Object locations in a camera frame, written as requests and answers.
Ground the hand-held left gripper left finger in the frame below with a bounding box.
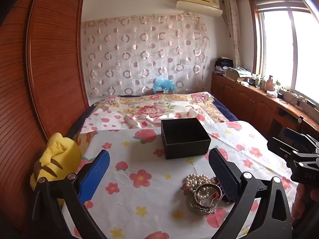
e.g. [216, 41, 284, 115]
[29, 150, 110, 239]

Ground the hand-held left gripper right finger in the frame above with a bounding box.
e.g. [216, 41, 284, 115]
[208, 148, 292, 239]

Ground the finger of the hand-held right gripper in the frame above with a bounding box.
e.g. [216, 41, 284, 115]
[284, 127, 319, 150]
[267, 137, 319, 168]

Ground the ornate metal bangle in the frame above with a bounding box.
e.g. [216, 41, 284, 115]
[194, 184, 223, 208]

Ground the dark red bracelet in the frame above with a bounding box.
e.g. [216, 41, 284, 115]
[209, 190, 223, 202]

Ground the pearl necklace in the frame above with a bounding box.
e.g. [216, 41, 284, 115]
[185, 174, 218, 195]

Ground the black jewelry box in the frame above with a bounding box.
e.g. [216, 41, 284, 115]
[161, 118, 212, 160]

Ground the person's right hand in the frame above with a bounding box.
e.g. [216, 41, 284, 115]
[291, 183, 319, 229]

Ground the yellow plush toy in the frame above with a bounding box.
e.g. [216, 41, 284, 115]
[30, 132, 83, 206]

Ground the strawberry print bed sheet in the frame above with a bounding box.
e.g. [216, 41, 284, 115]
[60, 110, 299, 239]

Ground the pink bottle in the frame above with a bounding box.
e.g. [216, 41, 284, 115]
[265, 75, 275, 91]

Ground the wooden cabinet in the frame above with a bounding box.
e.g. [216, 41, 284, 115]
[211, 72, 319, 140]

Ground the open cardboard box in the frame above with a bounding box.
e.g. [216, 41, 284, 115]
[225, 66, 253, 83]

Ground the window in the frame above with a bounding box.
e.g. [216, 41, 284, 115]
[249, 0, 319, 105]

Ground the floral blanket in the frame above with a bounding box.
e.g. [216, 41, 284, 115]
[91, 92, 240, 130]

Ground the pile of dark clothes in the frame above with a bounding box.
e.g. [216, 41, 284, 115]
[214, 57, 235, 74]

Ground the blue plastic bag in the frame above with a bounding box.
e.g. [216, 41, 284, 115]
[153, 78, 175, 92]

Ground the gathered window curtain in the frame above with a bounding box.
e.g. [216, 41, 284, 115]
[224, 0, 242, 68]

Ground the wooden slatted wardrobe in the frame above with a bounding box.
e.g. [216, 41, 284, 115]
[0, 0, 90, 239]

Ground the white air conditioner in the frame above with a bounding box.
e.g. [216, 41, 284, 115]
[176, 0, 223, 18]

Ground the circle pattern wall curtain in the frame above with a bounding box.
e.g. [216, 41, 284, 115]
[82, 15, 211, 97]

